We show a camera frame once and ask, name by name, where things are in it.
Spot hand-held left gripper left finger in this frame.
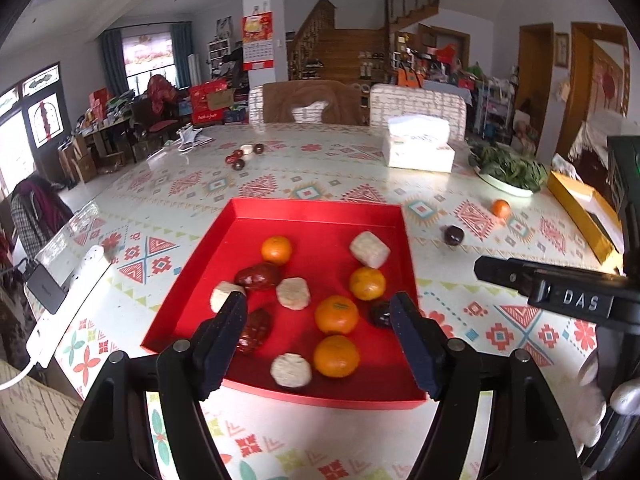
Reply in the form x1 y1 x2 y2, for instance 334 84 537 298
59 291 249 480

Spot red gift box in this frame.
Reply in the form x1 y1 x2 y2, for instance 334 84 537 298
189 80 236 126

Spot crumpled white paper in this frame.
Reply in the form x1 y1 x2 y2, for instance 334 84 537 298
175 125 216 153

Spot red jujube date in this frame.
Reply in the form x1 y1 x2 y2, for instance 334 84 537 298
234 262 282 292
236 307 273 356

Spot green leafy vegetables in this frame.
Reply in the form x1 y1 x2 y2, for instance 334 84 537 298
467 142 550 191

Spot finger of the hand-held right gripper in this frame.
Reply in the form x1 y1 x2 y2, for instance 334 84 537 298
474 255 551 302

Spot chair with plaid cloth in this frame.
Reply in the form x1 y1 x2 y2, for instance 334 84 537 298
10 175 73 261

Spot patterned chair cushion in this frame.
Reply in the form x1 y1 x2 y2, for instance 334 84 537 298
0 360 83 480

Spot wooden staircase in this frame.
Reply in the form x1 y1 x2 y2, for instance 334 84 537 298
287 0 446 81

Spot yellow cardboard box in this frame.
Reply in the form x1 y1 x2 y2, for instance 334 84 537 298
546 170 626 266

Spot red wall calendar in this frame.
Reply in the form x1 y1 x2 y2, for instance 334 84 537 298
242 11 276 72

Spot person's right hand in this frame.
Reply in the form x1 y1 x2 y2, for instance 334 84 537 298
575 347 640 448

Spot white cable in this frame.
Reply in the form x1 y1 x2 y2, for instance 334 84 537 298
0 355 36 391

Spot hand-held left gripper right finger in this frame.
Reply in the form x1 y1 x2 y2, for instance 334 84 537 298
389 291 583 480

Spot wire shelf cart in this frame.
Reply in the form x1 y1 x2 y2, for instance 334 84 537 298
472 80 516 141

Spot black power adapter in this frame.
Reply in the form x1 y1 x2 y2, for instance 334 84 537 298
25 262 68 315

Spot blue curtain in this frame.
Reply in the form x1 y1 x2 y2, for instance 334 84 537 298
100 30 128 93
170 22 193 88

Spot white power strip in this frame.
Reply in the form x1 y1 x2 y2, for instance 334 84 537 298
25 245 112 368

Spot white tissue box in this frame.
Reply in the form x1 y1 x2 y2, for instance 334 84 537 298
381 115 457 173

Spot patterned white chair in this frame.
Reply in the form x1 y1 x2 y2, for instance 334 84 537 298
369 83 468 142

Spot white plate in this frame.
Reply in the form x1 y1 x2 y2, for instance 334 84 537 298
472 167 536 198

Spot white rice cake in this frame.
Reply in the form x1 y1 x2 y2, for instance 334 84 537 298
270 352 313 389
210 281 247 313
349 231 391 269
276 277 312 312

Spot red tray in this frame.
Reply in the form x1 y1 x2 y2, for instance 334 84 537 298
141 197 428 409

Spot wooden door frame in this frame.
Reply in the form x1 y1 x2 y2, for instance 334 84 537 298
517 22 555 133
555 22 628 156

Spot brown cushioned chair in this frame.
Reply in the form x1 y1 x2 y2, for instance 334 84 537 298
248 80 363 126

